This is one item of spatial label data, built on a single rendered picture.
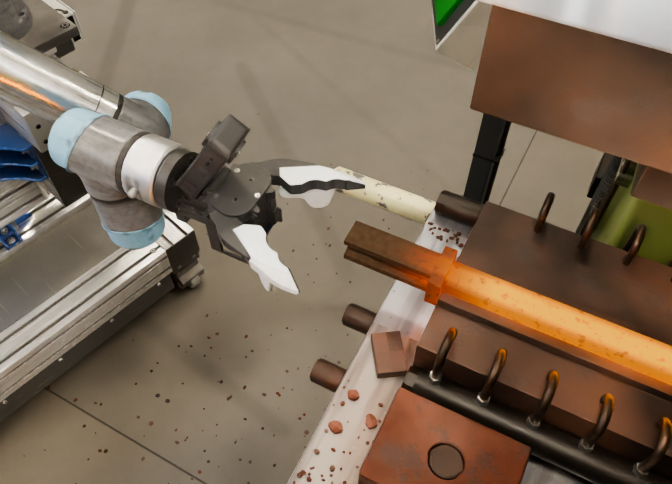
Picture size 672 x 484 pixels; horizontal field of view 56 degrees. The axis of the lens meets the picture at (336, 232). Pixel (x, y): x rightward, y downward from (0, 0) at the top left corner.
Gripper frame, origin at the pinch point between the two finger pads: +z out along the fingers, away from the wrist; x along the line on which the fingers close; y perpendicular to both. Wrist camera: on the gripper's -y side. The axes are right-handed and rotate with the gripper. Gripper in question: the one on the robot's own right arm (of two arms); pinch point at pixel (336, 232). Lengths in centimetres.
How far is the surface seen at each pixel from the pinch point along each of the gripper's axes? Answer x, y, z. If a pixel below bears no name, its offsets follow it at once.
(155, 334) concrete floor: -16, 100, -61
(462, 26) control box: -37.8, -0.1, -0.3
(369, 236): 0.0, -1.4, 3.6
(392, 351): 6.0, 7.1, 9.4
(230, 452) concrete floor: 2, 100, -27
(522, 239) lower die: -8.9, 1.8, 16.9
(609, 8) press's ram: 12.7, -37.9, 16.9
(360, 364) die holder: 8.2, 8.3, 6.9
